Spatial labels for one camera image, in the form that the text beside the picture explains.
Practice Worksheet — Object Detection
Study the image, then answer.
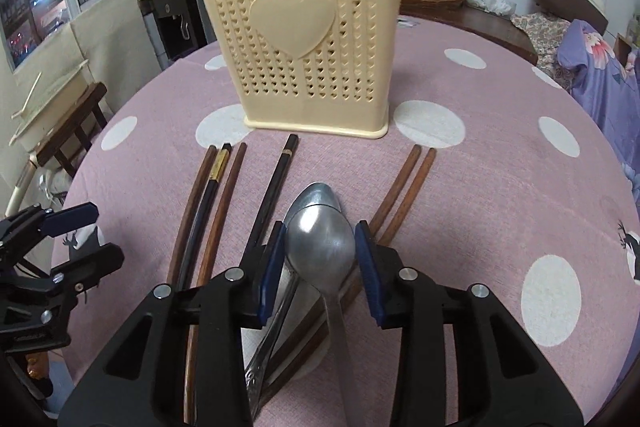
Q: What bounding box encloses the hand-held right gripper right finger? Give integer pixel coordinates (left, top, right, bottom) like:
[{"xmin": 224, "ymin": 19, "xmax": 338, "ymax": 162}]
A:
[{"xmin": 354, "ymin": 221, "xmax": 586, "ymax": 427}]

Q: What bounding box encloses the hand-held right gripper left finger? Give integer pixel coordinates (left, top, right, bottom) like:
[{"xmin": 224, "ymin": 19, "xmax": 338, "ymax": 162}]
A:
[{"xmin": 57, "ymin": 221, "xmax": 288, "ymax": 427}]

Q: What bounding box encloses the white crumpled tissue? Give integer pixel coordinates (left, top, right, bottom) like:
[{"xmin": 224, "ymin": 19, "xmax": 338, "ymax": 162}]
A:
[{"xmin": 467, "ymin": 0, "xmax": 516, "ymax": 15}]

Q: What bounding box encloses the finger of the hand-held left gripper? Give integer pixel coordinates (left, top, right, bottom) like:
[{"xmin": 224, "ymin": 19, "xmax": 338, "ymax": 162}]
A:
[
  {"xmin": 20, "ymin": 243, "xmax": 125, "ymax": 308},
  {"xmin": 0, "ymin": 202, "xmax": 99, "ymax": 258}
]

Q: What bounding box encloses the black chopstick with gold band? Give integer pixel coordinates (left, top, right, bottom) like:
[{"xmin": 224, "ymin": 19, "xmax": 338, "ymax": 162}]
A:
[{"xmin": 177, "ymin": 143, "xmax": 233, "ymax": 293}]

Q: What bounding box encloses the dark wooden counter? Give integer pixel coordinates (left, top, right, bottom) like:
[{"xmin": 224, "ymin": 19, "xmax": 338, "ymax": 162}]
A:
[{"xmin": 397, "ymin": 7, "xmax": 538, "ymax": 65}]

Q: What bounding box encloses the plain steel spoon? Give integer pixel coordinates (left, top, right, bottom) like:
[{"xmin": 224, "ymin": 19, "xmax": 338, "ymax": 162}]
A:
[{"xmin": 285, "ymin": 203, "xmax": 368, "ymax": 427}]

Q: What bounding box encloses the cream plastic utensil holder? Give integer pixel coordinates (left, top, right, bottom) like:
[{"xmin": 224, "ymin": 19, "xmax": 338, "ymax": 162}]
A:
[{"xmin": 191, "ymin": 0, "xmax": 408, "ymax": 140}]

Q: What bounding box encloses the cream plastic box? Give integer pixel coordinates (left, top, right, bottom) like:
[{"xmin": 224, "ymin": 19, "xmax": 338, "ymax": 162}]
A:
[{"xmin": 10, "ymin": 57, "xmax": 96, "ymax": 148}]

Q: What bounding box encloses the purple floral blanket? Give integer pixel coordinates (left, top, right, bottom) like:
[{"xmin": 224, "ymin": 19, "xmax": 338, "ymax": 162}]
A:
[{"xmin": 555, "ymin": 19, "xmax": 640, "ymax": 192}]

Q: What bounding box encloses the dark wooden stool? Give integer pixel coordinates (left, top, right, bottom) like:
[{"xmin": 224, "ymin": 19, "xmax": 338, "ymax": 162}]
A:
[{"xmin": 35, "ymin": 82, "xmax": 108, "ymax": 178}]

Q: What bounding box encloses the beige floral cloth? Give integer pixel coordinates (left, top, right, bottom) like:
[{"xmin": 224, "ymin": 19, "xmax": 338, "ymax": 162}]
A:
[{"xmin": 510, "ymin": 12, "xmax": 571, "ymax": 78}]

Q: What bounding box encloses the steel spoon with patterned handle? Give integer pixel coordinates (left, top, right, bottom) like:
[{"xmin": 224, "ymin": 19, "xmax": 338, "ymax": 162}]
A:
[{"xmin": 244, "ymin": 182, "xmax": 345, "ymax": 423}]

